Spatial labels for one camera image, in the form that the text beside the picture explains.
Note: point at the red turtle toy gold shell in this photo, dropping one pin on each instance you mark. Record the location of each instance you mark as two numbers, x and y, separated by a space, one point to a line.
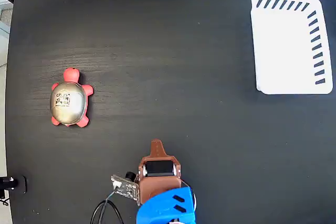
67 100

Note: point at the bare camera circuit board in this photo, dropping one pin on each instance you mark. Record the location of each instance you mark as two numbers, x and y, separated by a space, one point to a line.
126 188

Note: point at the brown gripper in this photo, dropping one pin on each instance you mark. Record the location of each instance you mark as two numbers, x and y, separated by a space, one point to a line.
159 183

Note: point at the white slotted tray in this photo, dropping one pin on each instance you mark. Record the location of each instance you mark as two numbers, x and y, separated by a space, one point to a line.
281 51

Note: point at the black table clamp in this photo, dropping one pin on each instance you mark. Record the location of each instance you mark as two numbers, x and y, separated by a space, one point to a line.
10 182

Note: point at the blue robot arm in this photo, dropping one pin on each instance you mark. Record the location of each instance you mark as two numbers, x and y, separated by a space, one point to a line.
157 208

